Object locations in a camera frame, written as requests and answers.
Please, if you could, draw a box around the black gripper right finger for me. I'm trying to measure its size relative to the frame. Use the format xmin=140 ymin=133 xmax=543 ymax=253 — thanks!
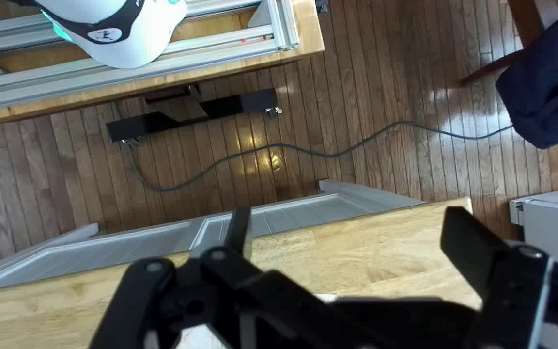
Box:
xmin=440 ymin=205 xmax=558 ymax=349

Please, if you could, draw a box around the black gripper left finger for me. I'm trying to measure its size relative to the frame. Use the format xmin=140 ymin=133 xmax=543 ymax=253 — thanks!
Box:
xmin=87 ymin=205 xmax=306 ymax=349

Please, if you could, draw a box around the white wood-top kitchen island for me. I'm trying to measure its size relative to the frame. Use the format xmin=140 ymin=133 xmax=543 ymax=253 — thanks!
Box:
xmin=0 ymin=180 xmax=485 ymax=349

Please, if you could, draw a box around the dark blue jacket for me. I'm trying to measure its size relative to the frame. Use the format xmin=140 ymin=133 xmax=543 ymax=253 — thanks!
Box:
xmin=494 ymin=0 xmax=558 ymax=151

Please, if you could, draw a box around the brown wooden chair leg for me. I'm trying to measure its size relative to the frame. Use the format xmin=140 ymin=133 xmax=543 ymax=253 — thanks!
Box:
xmin=459 ymin=0 xmax=547 ymax=87

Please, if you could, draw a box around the black floor cable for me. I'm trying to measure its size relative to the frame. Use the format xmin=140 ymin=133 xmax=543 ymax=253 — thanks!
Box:
xmin=122 ymin=118 xmax=517 ymax=193

